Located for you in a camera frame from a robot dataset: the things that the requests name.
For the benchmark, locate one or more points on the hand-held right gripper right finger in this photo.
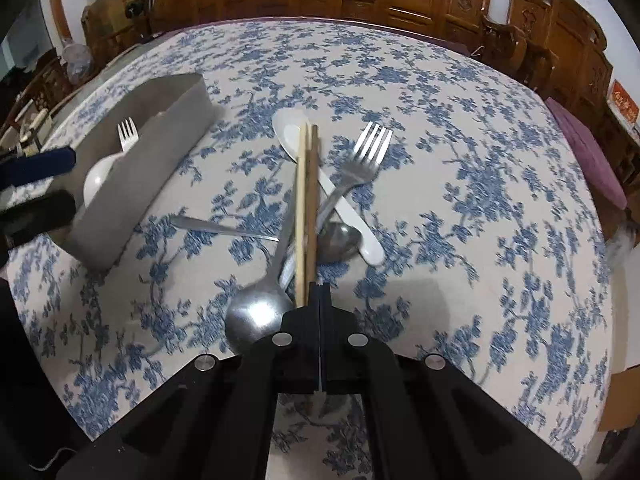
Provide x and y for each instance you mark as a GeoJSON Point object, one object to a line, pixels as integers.
{"type": "Point", "coordinates": [335, 325]}

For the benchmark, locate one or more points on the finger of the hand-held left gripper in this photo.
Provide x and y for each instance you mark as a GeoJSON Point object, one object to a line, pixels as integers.
{"type": "Point", "coordinates": [40, 212]}
{"type": "Point", "coordinates": [45, 166]}

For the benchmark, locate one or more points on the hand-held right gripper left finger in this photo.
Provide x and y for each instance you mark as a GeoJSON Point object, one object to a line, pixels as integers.
{"type": "Point", "coordinates": [300, 325]}

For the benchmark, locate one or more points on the large metal spoon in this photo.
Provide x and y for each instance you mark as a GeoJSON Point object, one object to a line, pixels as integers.
{"type": "Point", "coordinates": [255, 315]}

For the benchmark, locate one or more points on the white round plastic spoon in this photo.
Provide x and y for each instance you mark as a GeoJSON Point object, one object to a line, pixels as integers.
{"type": "Point", "coordinates": [100, 180]}

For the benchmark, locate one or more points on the small metal spoon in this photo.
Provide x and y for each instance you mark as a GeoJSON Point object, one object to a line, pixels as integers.
{"type": "Point", "coordinates": [340, 242]}

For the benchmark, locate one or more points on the white plastic fork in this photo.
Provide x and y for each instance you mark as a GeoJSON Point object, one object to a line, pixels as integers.
{"type": "Point", "coordinates": [127, 132]}

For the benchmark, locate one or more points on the light wooden chopstick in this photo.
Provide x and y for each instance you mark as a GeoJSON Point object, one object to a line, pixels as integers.
{"type": "Point", "coordinates": [300, 210]}

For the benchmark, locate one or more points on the dark brown chopstick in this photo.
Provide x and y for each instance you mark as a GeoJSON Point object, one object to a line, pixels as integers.
{"type": "Point", "coordinates": [313, 200]}

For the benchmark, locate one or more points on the rectangular metal tray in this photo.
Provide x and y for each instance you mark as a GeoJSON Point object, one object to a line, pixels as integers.
{"type": "Point", "coordinates": [165, 125]}

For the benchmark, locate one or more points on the metal fork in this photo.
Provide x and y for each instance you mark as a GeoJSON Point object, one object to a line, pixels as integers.
{"type": "Point", "coordinates": [370, 152]}

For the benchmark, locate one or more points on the white long plastic spoon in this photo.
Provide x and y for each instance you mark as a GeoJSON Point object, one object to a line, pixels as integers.
{"type": "Point", "coordinates": [287, 132]}

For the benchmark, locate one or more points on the small yellow box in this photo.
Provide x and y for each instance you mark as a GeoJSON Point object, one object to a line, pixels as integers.
{"type": "Point", "coordinates": [35, 122]}

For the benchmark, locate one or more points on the wooden chair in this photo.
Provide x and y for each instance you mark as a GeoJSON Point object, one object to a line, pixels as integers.
{"type": "Point", "coordinates": [45, 85]}

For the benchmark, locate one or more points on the crumpled transparent plastic bag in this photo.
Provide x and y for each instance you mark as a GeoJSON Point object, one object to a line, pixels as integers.
{"type": "Point", "coordinates": [75, 55]}

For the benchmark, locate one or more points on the large cardboard box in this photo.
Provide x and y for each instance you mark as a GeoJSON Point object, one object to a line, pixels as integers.
{"type": "Point", "coordinates": [110, 20]}

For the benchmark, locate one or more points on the small black fan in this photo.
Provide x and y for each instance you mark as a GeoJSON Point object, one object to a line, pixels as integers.
{"type": "Point", "coordinates": [132, 10]}

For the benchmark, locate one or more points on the flat cardboard piece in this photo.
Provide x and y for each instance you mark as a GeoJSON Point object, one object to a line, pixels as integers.
{"type": "Point", "coordinates": [622, 400]}

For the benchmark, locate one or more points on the clear plastic bag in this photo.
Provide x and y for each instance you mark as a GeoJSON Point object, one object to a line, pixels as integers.
{"type": "Point", "coordinates": [625, 240]}

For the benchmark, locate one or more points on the purple armchair cushion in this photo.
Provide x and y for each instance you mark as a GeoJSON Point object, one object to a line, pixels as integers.
{"type": "Point", "coordinates": [585, 155]}

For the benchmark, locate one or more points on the carved wooden armchair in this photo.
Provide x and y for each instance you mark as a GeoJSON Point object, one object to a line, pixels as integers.
{"type": "Point", "coordinates": [555, 35]}

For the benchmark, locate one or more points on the red gift box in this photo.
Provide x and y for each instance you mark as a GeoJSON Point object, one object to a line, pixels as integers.
{"type": "Point", "coordinates": [624, 102]}

